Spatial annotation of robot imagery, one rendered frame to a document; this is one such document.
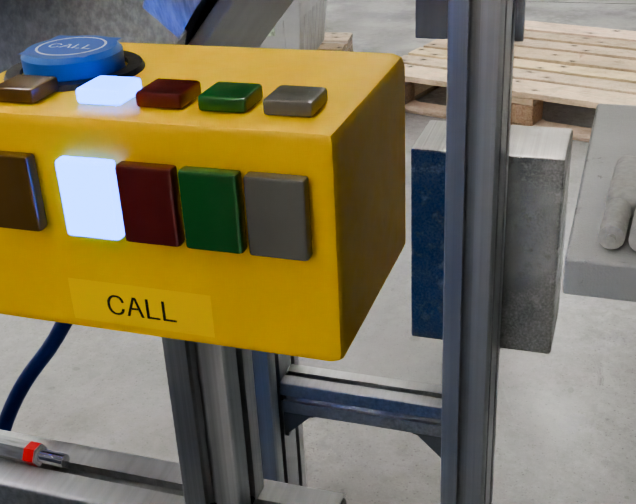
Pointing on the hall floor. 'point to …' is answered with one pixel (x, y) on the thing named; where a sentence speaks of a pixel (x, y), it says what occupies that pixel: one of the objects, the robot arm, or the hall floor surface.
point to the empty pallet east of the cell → (551, 72)
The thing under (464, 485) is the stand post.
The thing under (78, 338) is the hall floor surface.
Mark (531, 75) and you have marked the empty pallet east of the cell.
